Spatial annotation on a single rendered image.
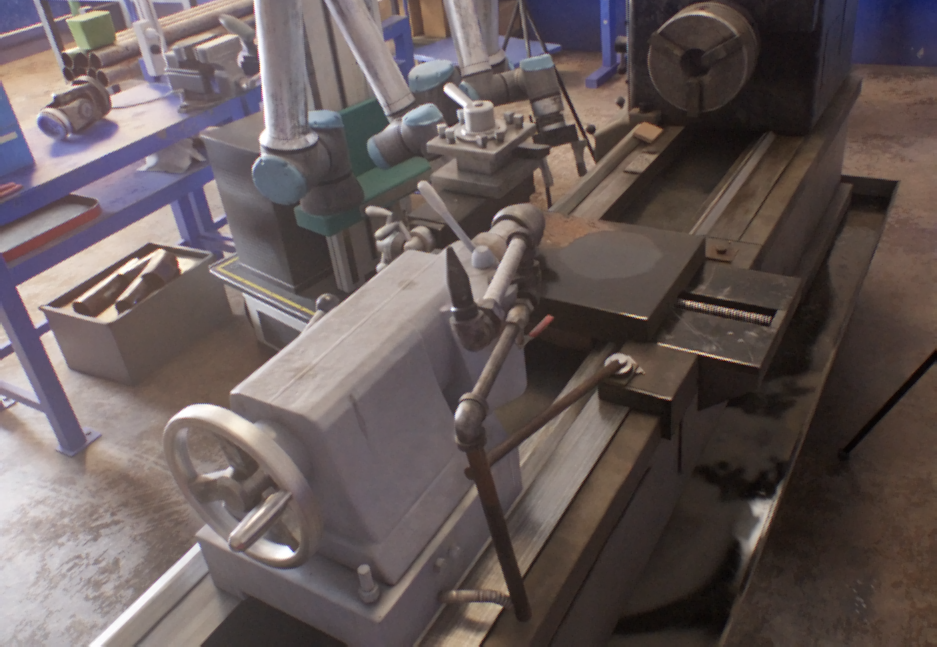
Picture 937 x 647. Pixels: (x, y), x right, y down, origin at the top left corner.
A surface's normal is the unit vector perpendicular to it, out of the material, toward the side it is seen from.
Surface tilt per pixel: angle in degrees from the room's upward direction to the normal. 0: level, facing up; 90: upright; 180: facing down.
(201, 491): 86
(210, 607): 0
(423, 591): 90
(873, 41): 90
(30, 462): 0
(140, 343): 90
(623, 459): 0
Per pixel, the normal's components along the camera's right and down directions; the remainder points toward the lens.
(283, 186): -0.31, 0.58
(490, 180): -0.11, -0.85
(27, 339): 0.85, 0.18
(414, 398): 0.80, -0.04
